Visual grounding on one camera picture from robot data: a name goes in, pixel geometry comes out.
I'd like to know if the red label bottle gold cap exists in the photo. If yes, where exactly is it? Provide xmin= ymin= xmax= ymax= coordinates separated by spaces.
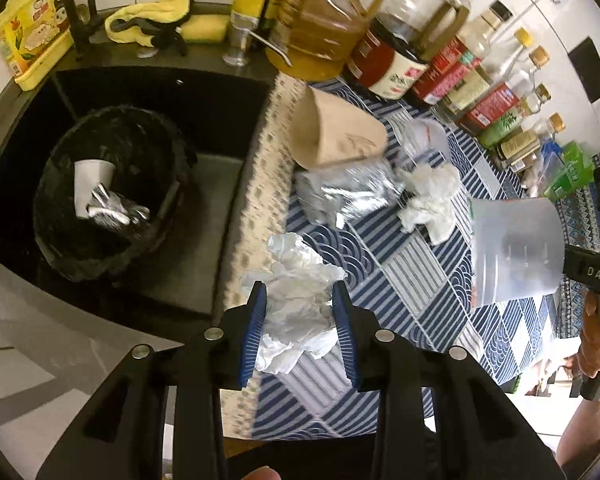
xmin=459 ymin=47 xmax=551 ymax=136

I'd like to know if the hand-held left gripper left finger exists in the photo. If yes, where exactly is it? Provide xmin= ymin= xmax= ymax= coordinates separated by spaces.
xmin=35 ymin=281 xmax=269 ymax=480

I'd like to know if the small spice jar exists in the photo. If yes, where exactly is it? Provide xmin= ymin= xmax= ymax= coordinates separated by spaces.
xmin=509 ymin=152 xmax=546 ymax=177

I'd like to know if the green packet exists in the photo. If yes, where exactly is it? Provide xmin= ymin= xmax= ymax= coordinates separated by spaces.
xmin=544 ymin=142 xmax=596 ymax=201

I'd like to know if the soy sauce jug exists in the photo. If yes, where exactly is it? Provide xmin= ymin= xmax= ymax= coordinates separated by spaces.
xmin=344 ymin=0 xmax=474 ymax=101

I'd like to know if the green label bottle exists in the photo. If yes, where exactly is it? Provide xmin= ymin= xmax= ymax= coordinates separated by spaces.
xmin=479 ymin=84 xmax=551 ymax=149

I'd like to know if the black waste bin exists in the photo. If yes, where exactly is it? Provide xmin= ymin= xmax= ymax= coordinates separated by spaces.
xmin=32 ymin=104 xmax=199 ymax=284

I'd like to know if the black kitchen sink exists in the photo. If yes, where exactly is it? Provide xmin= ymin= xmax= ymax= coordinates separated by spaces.
xmin=0 ymin=7 xmax=281 ymax=328

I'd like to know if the white tissue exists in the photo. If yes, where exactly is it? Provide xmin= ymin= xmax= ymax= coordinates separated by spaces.
xmin=252 ymin=232 xmax=349 ymax=376
xmin=397 ymin=162 xmax=462 ymax=246

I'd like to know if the cooking oil jug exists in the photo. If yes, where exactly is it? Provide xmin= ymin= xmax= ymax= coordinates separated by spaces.
xmin=264 ymin=0 xmax=406 ymax=84

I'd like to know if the clear plastic cup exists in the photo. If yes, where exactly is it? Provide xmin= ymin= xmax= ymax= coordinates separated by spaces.
xmin=402 ymin=118 xmax=454 ymax=166

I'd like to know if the yellow sponge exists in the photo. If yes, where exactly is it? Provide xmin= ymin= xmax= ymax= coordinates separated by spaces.
xmin=182 ymin=13 xmax=231 ymax=45

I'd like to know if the black power outlet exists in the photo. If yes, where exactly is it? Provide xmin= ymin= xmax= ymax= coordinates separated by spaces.
xmin=567 ymin=35 xmax=600 ymax=104

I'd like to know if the red label bottle black cap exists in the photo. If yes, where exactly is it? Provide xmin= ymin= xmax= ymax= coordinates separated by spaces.
xmin=409 ymin=0 xmax=514 ymax=106

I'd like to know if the yellow cleaning cloth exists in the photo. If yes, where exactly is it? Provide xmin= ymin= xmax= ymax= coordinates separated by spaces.
xmin=103 ymin=0 xmax=194 ymax=59

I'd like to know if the metal soap dispenser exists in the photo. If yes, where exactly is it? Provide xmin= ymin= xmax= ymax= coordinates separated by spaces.
xmin=223 ymin=9 xmax=294 ymax=69

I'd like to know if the white paper cup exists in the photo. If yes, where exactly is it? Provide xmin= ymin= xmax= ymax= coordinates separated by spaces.
xmin=73 ymin=158 xmax=117 ymax=220

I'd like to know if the clear bottle yellow cap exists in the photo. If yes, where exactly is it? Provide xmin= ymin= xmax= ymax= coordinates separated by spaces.
xmin=437 ymin=27 xmax=534 ymax=121

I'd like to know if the silver foil wrapper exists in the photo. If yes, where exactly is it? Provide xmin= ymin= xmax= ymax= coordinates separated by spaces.
xmin=294 ymin=157 xmax=406 ymax=231

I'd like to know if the silver foil bag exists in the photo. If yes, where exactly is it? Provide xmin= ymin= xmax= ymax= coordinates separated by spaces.
xmin=87 ymin=184 xmax=154 ymax=229

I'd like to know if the blue white patterned tablecloth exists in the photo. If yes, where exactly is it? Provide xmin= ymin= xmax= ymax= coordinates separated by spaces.
xmin=214 ymin=74 xmax=600 ymax=442

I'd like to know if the yellow dish soap bottle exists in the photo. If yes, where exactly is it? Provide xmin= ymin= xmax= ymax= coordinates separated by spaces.
xmin=0 ymin=0 xmax=76 ymax=92

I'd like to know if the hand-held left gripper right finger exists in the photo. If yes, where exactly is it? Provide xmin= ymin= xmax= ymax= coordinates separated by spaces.
xmin=331 ymin=281 xmax=566 ymax=480

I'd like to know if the person's right forearm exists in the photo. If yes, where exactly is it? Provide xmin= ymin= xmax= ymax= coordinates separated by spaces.
xmin=555 ymin=400 xmax=600 ymax=480

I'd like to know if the clear plastic bag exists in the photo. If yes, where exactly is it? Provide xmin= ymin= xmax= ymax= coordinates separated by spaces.
xmin=522 ymin=139 xmax=566 ymax=196

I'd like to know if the pale bottle gold cap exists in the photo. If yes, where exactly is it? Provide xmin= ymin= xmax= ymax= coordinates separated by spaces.
xmin=494 ymin=113 xmax=566 ymax=161

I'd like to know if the frosted plastic cup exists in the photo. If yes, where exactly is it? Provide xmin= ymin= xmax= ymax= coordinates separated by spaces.
xmin=467 ymin=195 xmax=566 ymax=309

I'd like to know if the brown paper cup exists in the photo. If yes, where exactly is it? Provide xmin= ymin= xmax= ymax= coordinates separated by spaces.
xmin=285 ymin=84 xmax=389 ymax=170

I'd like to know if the person's right hand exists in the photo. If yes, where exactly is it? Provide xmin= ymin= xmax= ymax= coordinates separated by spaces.
xmin=575 ymin=292 xmax=600 ymax=378

